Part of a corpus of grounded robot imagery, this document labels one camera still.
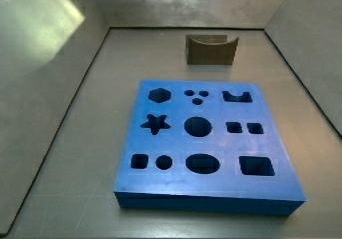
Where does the blue shape sorting board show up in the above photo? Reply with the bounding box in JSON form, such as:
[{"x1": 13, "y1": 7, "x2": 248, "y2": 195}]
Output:
[{"x1": 113, "y1": 80, "x2": 305, "y2": 216}]

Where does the grey curved block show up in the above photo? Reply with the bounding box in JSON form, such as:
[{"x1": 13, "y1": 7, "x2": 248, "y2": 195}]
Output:
[{"x1": 185, "y1": 34, "x2": 239, "y2": 65}]

